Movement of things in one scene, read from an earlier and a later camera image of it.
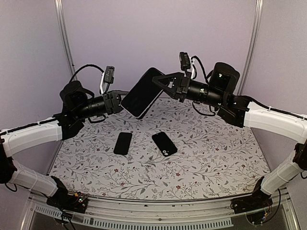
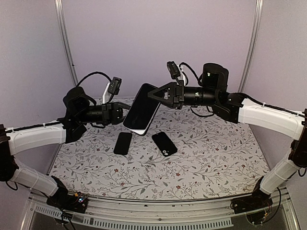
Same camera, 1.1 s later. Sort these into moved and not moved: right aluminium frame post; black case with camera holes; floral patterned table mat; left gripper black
Moved: left gripper black
Not moved: floral patterned table mat; right aluminium frame post; black case with camera holes
